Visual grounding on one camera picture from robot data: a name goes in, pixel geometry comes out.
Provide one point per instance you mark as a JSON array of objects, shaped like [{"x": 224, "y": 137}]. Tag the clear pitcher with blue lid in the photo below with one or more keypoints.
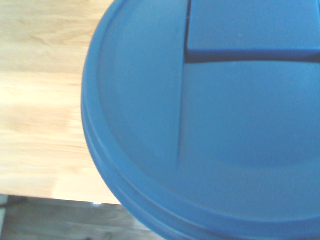
[{"x": 212, "y": 120}]

